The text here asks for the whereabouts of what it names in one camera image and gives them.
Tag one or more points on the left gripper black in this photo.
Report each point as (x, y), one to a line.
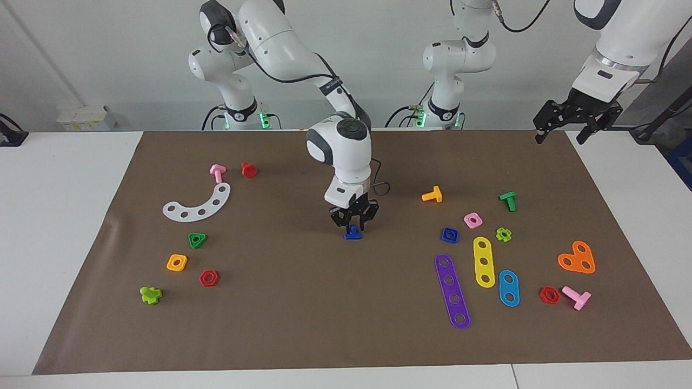
(589, 105)

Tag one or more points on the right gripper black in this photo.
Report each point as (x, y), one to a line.
(354, 208)

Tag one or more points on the blue triangle-head plastic bolt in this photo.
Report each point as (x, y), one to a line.
(352, 235)

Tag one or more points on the blue square plastic nut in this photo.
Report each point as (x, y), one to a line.
(444, 239)

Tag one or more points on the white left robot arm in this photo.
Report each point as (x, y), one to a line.
(459, 54)

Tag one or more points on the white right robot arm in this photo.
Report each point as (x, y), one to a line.
(340, 156)

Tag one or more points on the black pole stand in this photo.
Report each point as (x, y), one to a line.
(643, 135)

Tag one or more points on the orange plastic bolt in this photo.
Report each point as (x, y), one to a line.
(432, 195)

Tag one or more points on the dark green plastic bolt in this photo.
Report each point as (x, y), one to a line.
(508, 198)

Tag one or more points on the pink square plastic nut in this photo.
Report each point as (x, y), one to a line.
(467, 223)

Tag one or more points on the brown paper mat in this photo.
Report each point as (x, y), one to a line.
(324, 324)

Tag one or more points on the red plastic bolt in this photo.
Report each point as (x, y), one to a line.
(248, 170)

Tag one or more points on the blue box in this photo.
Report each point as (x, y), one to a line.
(682, 162)

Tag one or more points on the purple four-hole plate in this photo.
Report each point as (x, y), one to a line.
(452, 289)

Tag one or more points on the yellow three-hole plate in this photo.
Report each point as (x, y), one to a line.
(483, 254)

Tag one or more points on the lime green cross nut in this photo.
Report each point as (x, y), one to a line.
(498, 234)

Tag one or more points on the orange angled three-hole plate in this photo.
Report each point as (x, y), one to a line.
(576, 259)

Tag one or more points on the pink plastic bolt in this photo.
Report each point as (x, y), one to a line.
(218, 174)
(579, 299)

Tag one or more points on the white curved five-hole plate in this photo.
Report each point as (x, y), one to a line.
(208, 207)

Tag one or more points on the green triangular plastic nut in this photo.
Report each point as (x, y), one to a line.
(203, 236)

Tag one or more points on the red hexagonal plastic nut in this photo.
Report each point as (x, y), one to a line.
(542, 297)
(202, 281)

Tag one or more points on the blue two-hole plate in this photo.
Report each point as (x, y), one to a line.
(508, 288)

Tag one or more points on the orange square plastic nut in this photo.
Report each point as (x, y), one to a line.
(170, 266)

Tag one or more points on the lime green cross-head bolt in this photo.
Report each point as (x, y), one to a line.
(150, 296)

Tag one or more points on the white box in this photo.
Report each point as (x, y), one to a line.
(81, 119)

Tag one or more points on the black clamp mount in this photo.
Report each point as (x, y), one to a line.
(11, 138)

